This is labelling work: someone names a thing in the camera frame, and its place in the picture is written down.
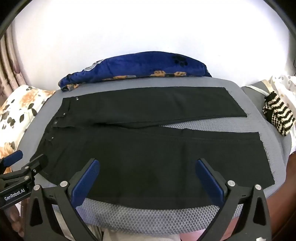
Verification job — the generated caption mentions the person's left hand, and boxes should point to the person's left hand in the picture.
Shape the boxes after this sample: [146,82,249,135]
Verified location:
[0,202,25,241]

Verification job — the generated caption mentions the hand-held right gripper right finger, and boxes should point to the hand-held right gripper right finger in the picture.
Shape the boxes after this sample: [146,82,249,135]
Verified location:
[195,158,273,241]

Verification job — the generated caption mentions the pink curtain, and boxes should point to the pink curtain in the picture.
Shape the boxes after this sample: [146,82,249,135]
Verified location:
[0,23,30,112]

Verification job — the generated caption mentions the grey bag with white strap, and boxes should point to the grey bag with white strap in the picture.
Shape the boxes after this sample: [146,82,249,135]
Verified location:
[242,80,278,109]

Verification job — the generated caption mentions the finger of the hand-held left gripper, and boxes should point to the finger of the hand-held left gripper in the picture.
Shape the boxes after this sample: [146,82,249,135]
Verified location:
[10,154,48,180]
[0,150,24,174]

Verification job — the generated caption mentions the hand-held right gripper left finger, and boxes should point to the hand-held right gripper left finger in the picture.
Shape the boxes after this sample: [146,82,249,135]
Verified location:
[23,158,100,241]

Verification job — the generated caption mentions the floral pillow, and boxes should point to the floral pillow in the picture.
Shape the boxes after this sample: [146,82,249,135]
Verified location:
[0,85,56,176]

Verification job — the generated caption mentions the black and white striped knit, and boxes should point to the black and white striped knit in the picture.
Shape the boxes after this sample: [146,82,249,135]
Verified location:
[262,91,296,137]

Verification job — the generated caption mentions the white dotted cloth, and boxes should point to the white dotted cloth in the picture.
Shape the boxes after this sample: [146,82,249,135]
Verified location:
[269,75,296,112]

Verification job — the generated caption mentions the brown wooden furniture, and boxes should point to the brown wooden furniture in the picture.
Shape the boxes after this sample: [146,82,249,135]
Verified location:
[285,151,296,209]

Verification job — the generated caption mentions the blue paw print blanket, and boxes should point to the blue paw print blanket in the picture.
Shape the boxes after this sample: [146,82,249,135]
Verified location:
[58,51,213,92]

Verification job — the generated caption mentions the black pants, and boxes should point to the black pants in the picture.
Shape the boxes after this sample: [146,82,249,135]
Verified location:
[35,86,275,210]

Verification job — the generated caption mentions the grey mesh mat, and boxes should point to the grey mesh mat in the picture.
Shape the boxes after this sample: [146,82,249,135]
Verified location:
[20,76,292,235]

